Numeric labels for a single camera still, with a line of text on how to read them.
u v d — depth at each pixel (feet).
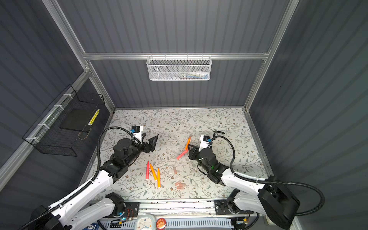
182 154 3.14
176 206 2.51
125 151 1.87
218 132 3.45
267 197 1.37
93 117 2.56
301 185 1.32
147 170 2.84
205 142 2.38
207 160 2.00
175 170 2.84
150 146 2.30
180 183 2.70
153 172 2.84
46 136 2.11
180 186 2.65
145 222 2.24
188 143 3.25
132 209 2.38
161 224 2.28
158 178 2.73
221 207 2.41
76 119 2.46
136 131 2.11
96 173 1.70
